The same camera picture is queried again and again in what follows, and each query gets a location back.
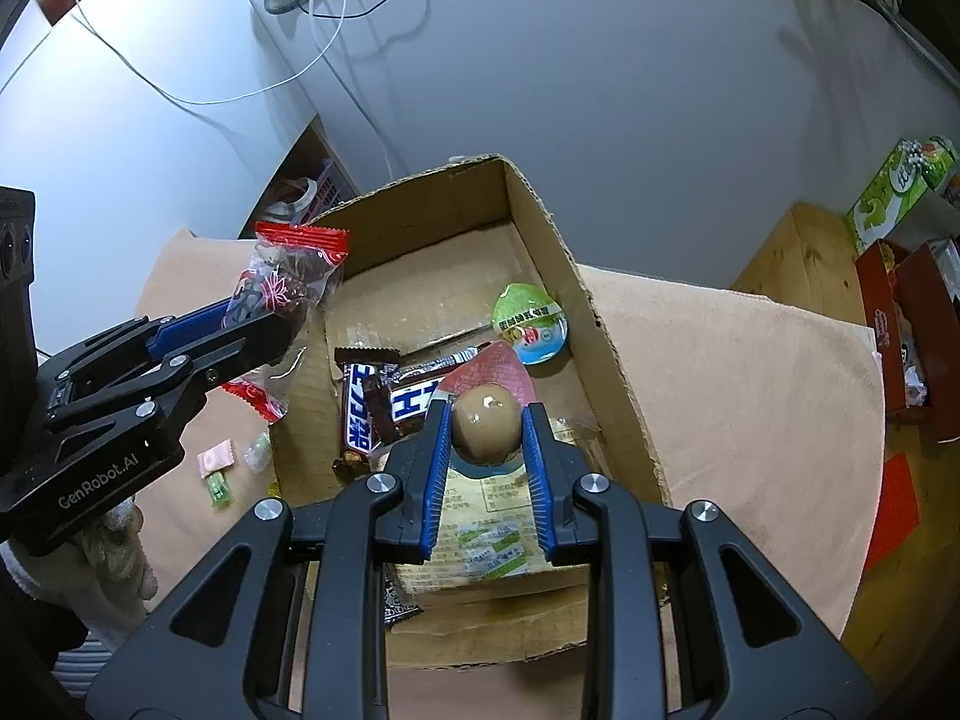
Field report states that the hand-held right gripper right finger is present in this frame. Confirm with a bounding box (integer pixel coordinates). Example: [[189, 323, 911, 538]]
[[521, 403, 878, 720]]

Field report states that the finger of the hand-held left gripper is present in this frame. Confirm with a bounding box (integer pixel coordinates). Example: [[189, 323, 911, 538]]
[[49, 307, 310, 452], [41, 296, 241, 392]]

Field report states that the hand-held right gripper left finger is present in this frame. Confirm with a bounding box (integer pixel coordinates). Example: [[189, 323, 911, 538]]
[[86, 397, 458, 720]]

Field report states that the large clear biscuit pack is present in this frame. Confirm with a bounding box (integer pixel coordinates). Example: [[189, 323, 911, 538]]
[[379, 457, 590, 601]]

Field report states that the braised egg packet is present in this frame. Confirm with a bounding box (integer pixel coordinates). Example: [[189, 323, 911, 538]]
[[439, 340, 537, 477]]

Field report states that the brown chocolate bar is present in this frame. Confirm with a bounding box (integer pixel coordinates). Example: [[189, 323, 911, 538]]
[[334, 347, 402, 482], [390, 345, 481, 436]]

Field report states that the green lid jelly cup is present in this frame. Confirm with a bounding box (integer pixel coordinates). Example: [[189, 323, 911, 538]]
[[493, 281, 569, 366]]

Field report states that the cardboard box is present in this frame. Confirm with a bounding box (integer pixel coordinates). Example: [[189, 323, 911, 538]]
[[270, 154, 672, 672]]

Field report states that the person's left hand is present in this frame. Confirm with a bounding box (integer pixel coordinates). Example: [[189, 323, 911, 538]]
[[0, 499, 162, 653]]

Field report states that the pink candy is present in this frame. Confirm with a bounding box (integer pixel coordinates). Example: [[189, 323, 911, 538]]
[[197, 441, 237, 479]]

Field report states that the pink plastic basket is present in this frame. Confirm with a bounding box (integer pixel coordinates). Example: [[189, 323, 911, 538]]
[[311, 157, 361, 215]]

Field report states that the white cabinet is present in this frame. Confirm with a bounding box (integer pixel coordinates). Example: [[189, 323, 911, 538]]
[[0, 0, 323, 361]]

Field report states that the red paper sheet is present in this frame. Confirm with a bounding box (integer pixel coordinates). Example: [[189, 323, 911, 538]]
[[862, 457, 920, 571]]

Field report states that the red box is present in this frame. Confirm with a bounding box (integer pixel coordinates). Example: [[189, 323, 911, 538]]
[[855, 240, 960, 443]]

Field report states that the green printed box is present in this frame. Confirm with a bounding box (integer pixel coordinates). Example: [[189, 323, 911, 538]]
[[846, 136, 960, 256]]

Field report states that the long white cable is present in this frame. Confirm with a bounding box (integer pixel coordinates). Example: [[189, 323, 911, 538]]
[[64, 0, 350, 106]]

